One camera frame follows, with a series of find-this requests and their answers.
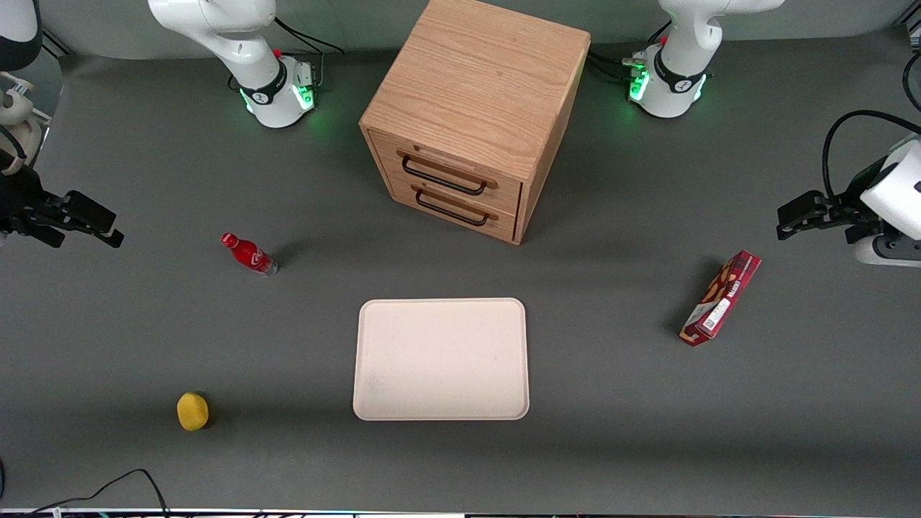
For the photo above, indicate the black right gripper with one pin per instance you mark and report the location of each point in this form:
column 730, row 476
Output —
column 21, row 201

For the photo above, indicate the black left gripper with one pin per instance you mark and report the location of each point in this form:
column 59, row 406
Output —
column 851, row 203

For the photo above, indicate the red coke bottle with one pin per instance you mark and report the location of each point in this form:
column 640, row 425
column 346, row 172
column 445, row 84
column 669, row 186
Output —
column 252, row 255

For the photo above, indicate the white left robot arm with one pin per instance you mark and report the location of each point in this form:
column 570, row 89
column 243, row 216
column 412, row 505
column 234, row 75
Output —
column 676, row 79

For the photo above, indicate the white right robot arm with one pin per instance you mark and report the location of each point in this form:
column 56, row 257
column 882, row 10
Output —
column 266, row 79

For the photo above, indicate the beige rectangular tray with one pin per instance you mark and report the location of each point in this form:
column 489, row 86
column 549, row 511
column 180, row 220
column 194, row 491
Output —
column 440, row 360

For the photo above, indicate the beige round stand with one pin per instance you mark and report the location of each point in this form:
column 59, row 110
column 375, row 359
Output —
column 11, row 108

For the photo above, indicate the red tartan cookie box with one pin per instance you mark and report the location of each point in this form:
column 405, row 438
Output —
column 719, row 298

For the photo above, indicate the yellow lemon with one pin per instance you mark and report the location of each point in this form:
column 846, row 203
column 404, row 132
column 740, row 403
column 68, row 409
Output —
column 193, row 411

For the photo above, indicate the wooden drawer front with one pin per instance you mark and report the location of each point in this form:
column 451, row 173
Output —
column 460, row 173
column 496, row 224

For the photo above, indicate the oak wooden drawer cabinet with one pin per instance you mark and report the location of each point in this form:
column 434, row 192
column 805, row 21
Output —
column 475, row 79

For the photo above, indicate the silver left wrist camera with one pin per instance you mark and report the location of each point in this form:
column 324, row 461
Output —
column 888, row 252

